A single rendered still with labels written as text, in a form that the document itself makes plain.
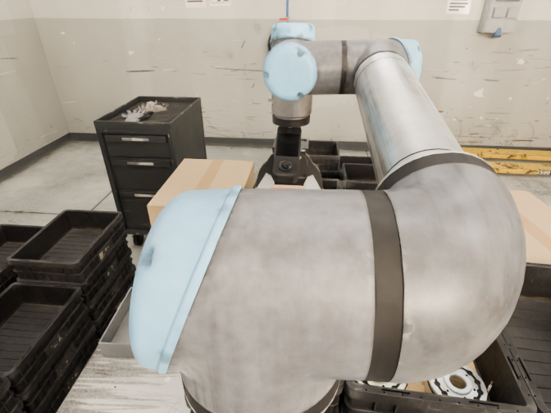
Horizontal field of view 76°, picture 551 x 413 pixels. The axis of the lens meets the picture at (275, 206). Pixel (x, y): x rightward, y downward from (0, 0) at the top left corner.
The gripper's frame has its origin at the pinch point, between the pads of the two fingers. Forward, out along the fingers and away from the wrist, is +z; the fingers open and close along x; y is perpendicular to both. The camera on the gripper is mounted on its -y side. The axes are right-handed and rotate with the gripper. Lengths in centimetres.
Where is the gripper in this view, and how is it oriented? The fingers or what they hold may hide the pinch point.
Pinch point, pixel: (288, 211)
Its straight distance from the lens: 74.7
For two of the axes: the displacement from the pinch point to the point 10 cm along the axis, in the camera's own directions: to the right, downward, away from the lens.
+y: 0.9, -5.0, 8.6
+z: 0.0, 8.7, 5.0
